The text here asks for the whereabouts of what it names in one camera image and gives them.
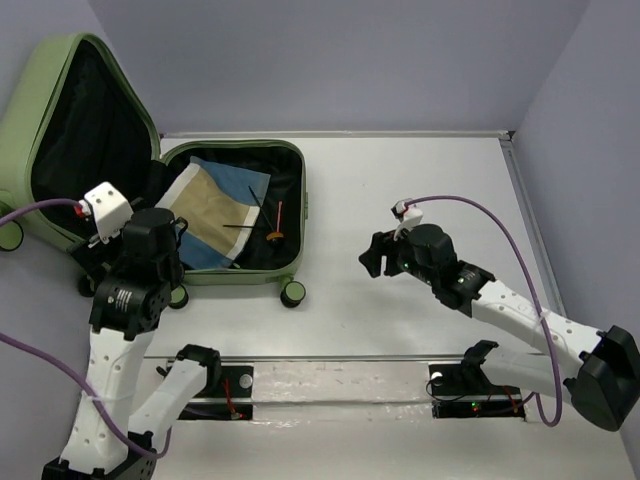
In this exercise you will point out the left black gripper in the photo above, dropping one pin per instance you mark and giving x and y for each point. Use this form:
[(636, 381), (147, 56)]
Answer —
[(95, 252)]

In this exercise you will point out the blue and tan cloth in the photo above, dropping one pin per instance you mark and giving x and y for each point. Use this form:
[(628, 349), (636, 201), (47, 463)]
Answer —
[(215, 201)]

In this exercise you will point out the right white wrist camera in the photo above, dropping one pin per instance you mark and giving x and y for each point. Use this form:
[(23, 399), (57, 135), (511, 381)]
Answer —
[(408, 216)]

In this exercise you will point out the white front cover board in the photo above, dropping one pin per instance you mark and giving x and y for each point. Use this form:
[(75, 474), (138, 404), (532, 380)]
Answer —
[(368, 417)]

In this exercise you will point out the green hard-shell suitcase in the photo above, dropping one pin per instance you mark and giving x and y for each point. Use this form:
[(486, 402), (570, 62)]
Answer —
[(74, 121)]

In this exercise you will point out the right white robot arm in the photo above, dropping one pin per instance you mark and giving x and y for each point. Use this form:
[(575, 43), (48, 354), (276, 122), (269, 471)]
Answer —
[(596, 371)]

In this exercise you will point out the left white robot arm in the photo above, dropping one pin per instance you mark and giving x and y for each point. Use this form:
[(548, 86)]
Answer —
[(110, 438)]

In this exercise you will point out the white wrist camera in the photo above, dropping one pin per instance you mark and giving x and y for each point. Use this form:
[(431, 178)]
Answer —
[(408, 216), (109, 210)]

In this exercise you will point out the small black orange cap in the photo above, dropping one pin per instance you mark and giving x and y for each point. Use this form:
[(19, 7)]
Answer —
[(275, 238)]

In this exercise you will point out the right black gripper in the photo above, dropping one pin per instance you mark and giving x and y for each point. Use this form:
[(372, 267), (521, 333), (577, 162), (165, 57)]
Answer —
[(383, 243)]

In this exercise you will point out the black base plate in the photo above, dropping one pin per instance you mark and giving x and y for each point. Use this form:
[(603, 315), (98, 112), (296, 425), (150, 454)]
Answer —
[(457, 394), (229, 400)]

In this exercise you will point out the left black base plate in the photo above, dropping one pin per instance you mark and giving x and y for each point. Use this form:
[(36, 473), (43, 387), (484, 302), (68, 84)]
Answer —
[(229, 400)]

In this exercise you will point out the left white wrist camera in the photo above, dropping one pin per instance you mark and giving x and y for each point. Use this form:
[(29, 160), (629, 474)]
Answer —
[(109, 210)]

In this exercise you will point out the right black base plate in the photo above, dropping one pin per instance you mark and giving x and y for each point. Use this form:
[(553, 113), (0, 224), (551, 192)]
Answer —
[(457, 394)]

